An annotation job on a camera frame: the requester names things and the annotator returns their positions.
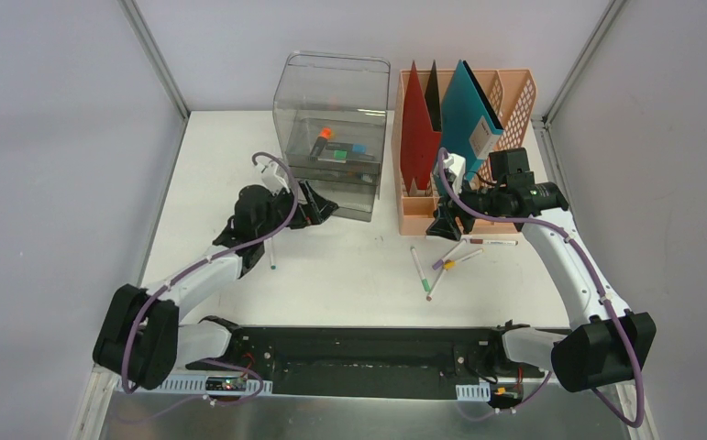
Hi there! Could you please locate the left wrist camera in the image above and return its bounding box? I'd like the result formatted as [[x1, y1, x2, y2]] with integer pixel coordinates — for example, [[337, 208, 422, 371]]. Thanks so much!
[[260, 160, 290, 194]]

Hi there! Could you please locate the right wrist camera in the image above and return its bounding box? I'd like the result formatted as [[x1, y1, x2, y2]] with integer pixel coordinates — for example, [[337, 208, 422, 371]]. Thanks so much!
[[442, 153, 466, 193]]

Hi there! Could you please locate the black highlighter blue cap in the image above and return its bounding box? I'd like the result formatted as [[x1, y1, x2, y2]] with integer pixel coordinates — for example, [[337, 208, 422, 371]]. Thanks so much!
[[326, 142, 367, 154]]

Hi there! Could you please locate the white marker yellow cap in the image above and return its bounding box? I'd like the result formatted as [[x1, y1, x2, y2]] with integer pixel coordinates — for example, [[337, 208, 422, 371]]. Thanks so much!
[[442, 248, 484, 270]]

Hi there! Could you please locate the black highlighter orange cap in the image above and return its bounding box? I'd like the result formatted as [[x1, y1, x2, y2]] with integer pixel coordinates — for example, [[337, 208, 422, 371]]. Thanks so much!
[[309, 126, 334, 158]]

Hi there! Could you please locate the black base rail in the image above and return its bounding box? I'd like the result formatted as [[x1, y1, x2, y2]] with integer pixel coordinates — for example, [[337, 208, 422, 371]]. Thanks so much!
[[215, 326, 544, 400]]

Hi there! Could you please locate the teal blue folder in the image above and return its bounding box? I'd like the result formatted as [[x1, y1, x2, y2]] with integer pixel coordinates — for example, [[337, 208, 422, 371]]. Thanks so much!
[[440, 60, 503, 182]]

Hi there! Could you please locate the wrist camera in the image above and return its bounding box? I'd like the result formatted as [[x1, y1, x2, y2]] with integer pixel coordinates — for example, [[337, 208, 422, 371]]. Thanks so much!
[[260, 160, 290, 194], [442, 153, 466, 193]]

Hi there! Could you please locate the white pen red cap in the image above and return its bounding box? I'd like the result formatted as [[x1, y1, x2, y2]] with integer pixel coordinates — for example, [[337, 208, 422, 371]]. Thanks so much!
[[468, 238, 518, 247]]

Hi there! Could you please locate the red folder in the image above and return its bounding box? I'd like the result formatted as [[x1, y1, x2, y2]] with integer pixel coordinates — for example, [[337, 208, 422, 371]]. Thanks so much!
[[400, 62, 442, 196]]

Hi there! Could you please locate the peach plastic file rack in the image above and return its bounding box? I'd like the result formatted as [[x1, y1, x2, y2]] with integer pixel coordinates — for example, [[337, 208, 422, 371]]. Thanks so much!
[[392, 68, 537, 237]]

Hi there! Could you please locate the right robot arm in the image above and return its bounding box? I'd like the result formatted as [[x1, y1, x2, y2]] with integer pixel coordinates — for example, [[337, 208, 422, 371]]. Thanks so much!
[[426, 148, 657, 392]]

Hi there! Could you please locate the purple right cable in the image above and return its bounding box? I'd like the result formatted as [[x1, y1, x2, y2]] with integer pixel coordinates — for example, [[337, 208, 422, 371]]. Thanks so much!
[[436, 147, 646, 429]]

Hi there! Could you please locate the black highlighter green cap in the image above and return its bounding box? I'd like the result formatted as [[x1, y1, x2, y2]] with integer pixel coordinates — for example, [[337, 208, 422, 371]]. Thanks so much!
[[316, 149, 348, 163]]

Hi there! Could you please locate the white marker green tip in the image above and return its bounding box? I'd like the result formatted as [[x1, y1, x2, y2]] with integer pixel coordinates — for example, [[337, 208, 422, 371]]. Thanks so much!
[[410, 246, 431, 293]]

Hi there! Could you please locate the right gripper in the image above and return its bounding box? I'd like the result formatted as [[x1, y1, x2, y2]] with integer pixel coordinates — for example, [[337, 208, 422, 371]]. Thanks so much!
[[426, 177, 506, 241]]

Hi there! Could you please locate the clear grey drawer organizer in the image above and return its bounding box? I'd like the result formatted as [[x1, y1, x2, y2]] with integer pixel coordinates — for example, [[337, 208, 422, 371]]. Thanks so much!
[[272, 50, 391, 222]]

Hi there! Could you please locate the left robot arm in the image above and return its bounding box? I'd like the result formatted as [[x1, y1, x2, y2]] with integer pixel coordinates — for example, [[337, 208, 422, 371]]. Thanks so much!
[[93, 181, 339, 393]]

